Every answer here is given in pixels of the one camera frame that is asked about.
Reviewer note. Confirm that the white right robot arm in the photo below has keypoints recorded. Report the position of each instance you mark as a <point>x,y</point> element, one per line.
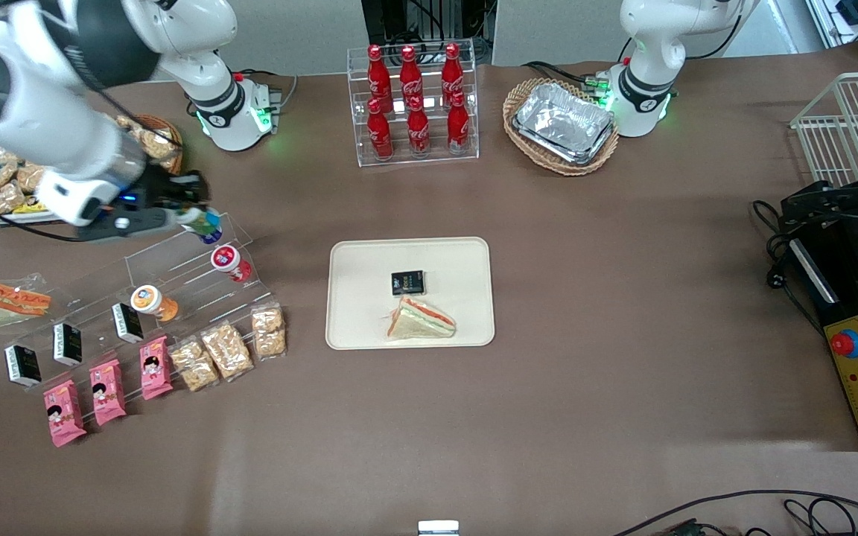
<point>49,126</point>

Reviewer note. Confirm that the beige plastic tray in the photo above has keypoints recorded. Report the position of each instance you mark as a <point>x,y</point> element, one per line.
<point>451,268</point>

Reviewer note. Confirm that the black gum box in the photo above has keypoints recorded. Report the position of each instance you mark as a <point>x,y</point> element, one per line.
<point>408,283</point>
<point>68,343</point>
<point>127,322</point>
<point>24,365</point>

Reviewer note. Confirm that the silver foil tray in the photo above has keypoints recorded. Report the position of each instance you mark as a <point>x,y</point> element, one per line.
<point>563,123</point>

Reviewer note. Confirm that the red cola bottle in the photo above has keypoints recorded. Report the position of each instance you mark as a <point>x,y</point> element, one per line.
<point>452,71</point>
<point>418,130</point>
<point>410,73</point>
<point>380,134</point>
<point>458,126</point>
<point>377,74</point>

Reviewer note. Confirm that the clear bag of crackers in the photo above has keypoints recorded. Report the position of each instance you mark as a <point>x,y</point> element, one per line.
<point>227,351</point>
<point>194,365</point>
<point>268,332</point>

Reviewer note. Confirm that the wrapped triangle sandwich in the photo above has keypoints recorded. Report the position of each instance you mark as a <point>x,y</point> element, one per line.
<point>420,320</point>
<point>8,301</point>

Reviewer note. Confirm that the small white device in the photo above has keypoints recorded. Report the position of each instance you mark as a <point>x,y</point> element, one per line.
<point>438,528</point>

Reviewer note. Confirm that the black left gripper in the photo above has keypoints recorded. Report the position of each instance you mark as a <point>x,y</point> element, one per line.
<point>822,198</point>

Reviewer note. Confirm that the red emergency stop button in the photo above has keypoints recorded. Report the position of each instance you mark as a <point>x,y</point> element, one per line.
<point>846,342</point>

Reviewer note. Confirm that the pink snack packet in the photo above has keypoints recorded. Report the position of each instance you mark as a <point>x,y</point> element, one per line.
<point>155,368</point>
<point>64,413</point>
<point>107,392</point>

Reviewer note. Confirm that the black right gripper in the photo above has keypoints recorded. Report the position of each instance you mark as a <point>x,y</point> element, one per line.
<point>159,189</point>

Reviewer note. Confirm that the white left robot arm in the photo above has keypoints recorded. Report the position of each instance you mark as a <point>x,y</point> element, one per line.
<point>649,45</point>

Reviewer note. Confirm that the black equipment rack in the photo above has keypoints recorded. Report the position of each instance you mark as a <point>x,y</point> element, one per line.
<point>429,18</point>

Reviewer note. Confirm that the red gum bottle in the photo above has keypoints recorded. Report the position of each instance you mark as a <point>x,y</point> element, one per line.
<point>230,263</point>

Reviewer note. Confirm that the light wicker basket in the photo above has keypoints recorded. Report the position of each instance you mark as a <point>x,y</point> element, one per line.
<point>522,97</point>

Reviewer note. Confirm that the green gum bottle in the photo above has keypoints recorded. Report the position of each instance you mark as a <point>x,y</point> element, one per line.
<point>202,218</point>

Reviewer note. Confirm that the clear acrylic bottle rack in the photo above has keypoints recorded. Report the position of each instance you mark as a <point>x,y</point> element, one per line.
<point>436,158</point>

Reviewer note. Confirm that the black control box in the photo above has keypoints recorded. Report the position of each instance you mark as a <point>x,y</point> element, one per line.
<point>842,298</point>

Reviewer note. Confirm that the clear acrylic stepped display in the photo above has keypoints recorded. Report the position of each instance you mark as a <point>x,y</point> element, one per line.
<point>176,272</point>

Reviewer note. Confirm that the aluminium frame shelf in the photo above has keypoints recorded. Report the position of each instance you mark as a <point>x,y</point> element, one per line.
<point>846,22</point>

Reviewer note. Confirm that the brown wicker basket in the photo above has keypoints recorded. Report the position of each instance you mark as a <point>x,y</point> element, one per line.
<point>176,134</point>

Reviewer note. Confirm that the yellow snack packet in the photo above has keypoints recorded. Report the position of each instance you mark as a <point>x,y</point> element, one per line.
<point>30,207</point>

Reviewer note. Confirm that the blue gum bottle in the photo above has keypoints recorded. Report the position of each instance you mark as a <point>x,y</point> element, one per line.
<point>211,234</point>

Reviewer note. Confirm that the orange gum bottle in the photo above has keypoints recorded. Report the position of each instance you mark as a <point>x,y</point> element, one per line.
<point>152,302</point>

